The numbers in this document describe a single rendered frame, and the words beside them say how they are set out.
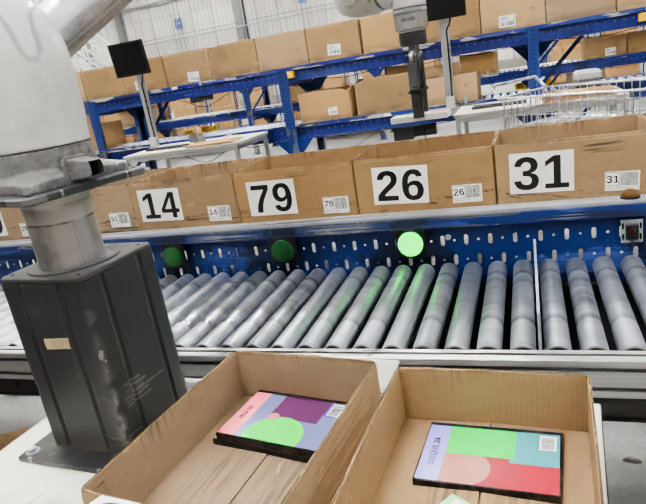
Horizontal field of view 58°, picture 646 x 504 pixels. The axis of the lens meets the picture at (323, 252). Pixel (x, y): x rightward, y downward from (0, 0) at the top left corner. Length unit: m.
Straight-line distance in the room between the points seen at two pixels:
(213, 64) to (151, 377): 6.04
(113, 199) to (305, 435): 1.37
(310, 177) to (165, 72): 5.64
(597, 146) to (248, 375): 1.05
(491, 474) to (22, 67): 0.86
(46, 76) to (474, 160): 1.10
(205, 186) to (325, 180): 0.40
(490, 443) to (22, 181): 0.77
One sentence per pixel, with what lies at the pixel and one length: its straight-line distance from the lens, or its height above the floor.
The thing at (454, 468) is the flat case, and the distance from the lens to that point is 0.88.
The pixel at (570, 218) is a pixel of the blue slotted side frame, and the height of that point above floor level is 0.85.
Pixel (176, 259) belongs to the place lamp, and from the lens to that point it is 1.96.
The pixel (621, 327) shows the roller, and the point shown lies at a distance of 1.29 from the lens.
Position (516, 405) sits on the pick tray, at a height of 0.79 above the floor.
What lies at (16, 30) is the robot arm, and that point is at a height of 1.43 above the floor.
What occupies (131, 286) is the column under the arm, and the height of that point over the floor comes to 1.02.
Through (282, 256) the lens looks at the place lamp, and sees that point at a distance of 1.78.
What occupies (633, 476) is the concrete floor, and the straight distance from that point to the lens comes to 2.13.
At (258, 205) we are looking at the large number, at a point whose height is 0.94.
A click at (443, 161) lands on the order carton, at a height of 1.02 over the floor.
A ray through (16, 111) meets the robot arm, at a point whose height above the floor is 1.33.
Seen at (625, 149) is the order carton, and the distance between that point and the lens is 1.67.
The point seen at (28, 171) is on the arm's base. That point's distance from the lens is 0.97.
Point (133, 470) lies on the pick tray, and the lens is 0.94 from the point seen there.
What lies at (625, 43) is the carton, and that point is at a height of 0.95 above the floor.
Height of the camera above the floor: 1.32
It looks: 17 degrees down
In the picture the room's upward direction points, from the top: 9 degrees counter-clockwise
